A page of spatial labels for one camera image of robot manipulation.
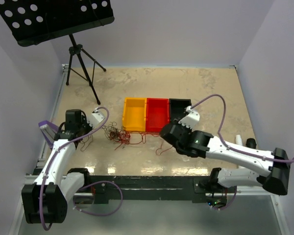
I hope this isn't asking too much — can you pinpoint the red wire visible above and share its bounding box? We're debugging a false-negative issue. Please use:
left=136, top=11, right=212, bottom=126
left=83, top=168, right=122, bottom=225
left=110, top=129, right=173, bottom=156

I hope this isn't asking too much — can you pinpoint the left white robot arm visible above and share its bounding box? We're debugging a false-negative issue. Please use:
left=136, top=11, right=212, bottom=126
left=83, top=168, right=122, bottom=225
left=22, top=109, right=92, bottom=224

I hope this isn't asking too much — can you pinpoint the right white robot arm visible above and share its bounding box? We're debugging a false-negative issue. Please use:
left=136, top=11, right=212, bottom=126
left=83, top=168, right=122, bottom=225
left=160, top=122, right=290, bottom=195

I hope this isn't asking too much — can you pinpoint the purple plastic holder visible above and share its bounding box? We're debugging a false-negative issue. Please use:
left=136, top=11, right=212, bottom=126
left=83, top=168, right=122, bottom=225
left=38, top=120, right=59, bottom=149

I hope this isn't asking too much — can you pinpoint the black plastic bin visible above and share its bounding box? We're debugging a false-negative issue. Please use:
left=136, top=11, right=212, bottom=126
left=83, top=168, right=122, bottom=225
left=169, top=98, right=192, bottom=122

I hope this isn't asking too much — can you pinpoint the red plastic bin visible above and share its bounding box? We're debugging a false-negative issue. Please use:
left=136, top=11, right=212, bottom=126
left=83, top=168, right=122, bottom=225
left=146, top=98, right=170, bottom=133

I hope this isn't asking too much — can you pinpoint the white microphone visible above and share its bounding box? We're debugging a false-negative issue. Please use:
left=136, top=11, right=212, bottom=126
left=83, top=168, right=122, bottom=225
left=235, top=135, right=244, bottom=146

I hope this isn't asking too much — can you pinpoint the yellow plastic bin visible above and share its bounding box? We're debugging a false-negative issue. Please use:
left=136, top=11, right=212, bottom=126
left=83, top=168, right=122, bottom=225
left=122, top=97, right=147, bottom=132

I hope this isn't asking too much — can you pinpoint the black microphone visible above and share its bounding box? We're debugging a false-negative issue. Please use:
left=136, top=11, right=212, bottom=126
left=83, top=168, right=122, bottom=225
left=245, top=138, right=257, bottom=149

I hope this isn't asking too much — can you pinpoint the black perforated music stand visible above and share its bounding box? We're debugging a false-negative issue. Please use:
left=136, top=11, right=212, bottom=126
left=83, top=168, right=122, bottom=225
left=0, top=0, right=115, bottom=91

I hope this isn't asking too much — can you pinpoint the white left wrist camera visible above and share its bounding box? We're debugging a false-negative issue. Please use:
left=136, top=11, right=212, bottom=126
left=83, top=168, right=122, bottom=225
left=87, top=108, right=105, bottom=128

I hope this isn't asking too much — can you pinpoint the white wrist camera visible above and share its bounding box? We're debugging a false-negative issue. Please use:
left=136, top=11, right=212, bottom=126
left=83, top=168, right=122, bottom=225
left=87, top=108, right=105, bottom=128
left=178, top=106, right=200, bottom=129

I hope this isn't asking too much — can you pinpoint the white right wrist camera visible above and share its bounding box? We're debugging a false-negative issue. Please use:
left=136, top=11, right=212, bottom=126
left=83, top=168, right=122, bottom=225
left=178, top=106, right=200, bottom=129

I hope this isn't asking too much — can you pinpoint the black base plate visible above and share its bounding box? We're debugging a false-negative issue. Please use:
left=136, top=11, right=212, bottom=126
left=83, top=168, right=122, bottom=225
left=87, top=175, right=235, bottom=204

